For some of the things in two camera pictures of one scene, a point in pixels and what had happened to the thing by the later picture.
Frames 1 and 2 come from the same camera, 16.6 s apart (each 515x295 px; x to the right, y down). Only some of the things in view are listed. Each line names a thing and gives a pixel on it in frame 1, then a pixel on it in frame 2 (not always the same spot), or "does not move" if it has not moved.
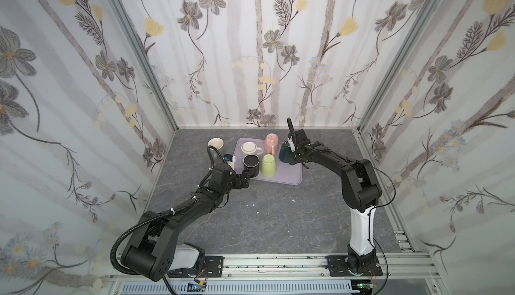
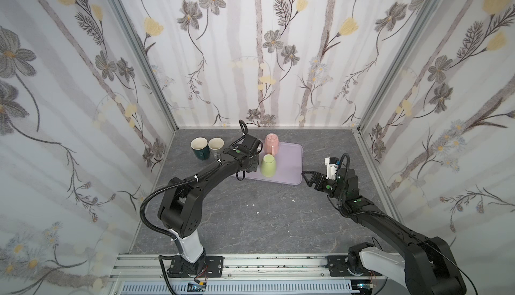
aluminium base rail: [413, 267] does not move
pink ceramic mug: [271, 143] does not move
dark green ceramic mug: [284, 151] → [199, 145]
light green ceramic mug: [268, 165] does not move
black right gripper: [298, 146] → [320, 180]
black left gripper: [243, 179] → [253, 151]
